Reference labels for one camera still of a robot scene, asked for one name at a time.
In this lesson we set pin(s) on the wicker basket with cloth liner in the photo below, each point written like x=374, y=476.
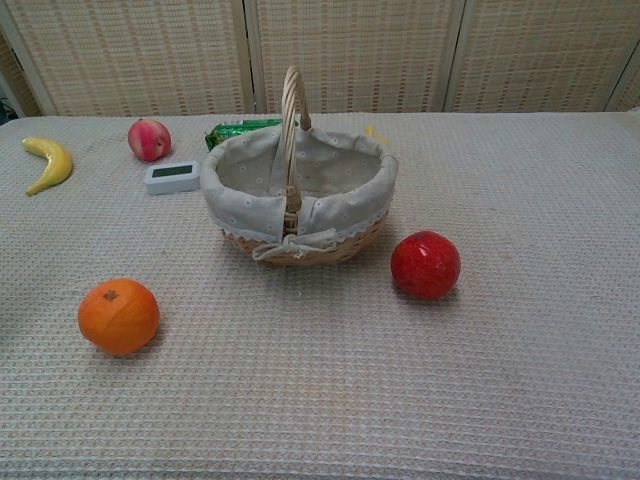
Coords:
x=300, y=200

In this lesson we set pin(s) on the orange fruit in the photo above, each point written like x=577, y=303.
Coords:
x=119, y=317

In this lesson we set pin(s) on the beige waffle tablecloth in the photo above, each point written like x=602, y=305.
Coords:
x=320, y=350

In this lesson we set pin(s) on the red apple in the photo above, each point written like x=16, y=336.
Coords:
x=425, y=265

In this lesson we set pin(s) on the small yellow object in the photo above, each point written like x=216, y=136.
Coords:
x=374, y=132

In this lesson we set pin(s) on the green snack packet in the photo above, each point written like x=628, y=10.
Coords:
x=235, y=131

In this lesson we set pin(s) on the white digital timer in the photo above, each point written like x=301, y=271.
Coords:
x=172, y=178

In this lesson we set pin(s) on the woven folding screen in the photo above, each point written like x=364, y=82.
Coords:
x=350, y=55

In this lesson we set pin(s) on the pink peach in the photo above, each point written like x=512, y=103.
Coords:
x=149, y=140

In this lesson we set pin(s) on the yellow banana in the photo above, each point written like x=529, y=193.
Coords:
x=52, y=165

